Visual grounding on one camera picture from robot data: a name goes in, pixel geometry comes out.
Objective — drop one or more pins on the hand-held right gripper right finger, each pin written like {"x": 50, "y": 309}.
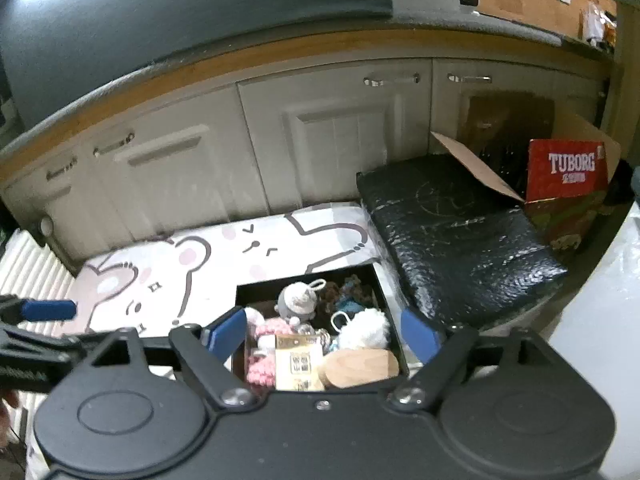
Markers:
{"x": 420, "y": 335}

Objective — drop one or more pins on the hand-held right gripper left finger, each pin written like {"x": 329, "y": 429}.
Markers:
{"x": 225, "y": 332}

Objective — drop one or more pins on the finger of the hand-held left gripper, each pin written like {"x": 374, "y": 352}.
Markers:
{"x": 45, "y": 342}
{"x": 47, "y": 310}

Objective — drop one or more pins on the pink white crochet bunny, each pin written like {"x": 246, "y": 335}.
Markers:
{"x": 267, "y": 327}

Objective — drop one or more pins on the pink crochet doll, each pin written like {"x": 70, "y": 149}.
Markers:
{"x": 260, "y": 370}

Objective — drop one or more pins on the white yarn ball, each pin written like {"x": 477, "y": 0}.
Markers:
{"x": 365, "y": 327}

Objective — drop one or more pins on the wooden block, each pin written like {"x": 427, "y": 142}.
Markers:
{"x": 357, "y": 367}

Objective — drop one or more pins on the black cardboard box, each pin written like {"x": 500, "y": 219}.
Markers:
{"x": 370, "y": 285}

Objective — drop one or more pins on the gold card packet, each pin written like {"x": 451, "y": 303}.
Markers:
{"x": 297, "y": 362}

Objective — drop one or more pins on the grey crochet bunny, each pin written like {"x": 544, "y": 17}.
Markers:
{"x": 297, "y": 300}

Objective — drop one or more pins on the dark fluffy pompom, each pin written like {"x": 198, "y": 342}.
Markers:
{"x": 331, "y": 292}

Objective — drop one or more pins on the person's left hand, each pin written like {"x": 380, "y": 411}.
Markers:
{"x": 9, "y": 400}

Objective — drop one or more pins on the white ribbed suitcase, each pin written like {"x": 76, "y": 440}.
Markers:
{"x": 30, "y": 270}

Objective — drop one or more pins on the printed blanket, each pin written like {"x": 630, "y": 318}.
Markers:
{"x": 215, "y": 255}

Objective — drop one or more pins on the cream cabinet door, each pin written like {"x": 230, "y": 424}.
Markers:
{"x": 175, "y": 175}
{"x": 335, "y": 135}
{"x": 45, "y": 210}
{"x": 510, "y": 105}

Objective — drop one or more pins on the black wrapped package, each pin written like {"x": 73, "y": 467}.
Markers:
{"x": 460, "y": 240}

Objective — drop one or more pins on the red Tuborg cardboard box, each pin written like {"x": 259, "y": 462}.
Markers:
{"x": 480, "y": 165}

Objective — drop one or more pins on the red beer box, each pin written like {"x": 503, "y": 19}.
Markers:
{"x": 565, "y": 180}

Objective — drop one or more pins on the dark grey back cushion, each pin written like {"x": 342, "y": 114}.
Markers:
{"x": 175, "y": 20}

